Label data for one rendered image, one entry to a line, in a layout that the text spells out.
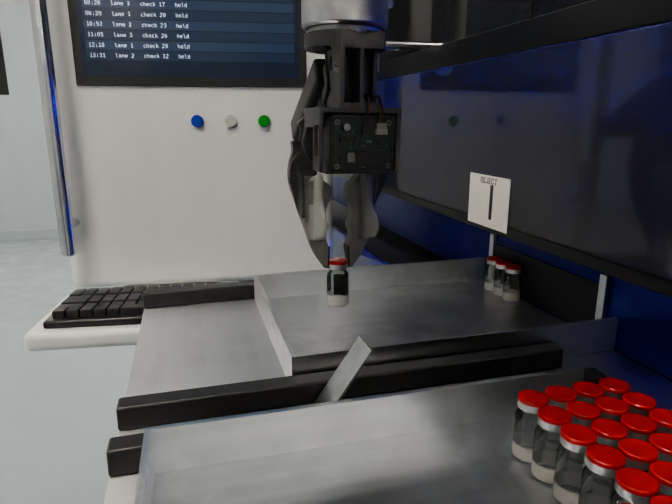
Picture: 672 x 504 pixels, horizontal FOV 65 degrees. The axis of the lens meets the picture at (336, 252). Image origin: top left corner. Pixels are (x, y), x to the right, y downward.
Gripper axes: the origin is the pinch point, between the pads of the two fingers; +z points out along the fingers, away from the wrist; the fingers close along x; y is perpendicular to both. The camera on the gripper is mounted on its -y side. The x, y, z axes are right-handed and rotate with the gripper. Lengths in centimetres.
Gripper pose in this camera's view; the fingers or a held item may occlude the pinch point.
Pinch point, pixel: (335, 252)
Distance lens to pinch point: 53.0
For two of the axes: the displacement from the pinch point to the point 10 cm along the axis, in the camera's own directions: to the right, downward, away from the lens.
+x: 9.6, -0.5, 2.6
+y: 2.7, 2.3, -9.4
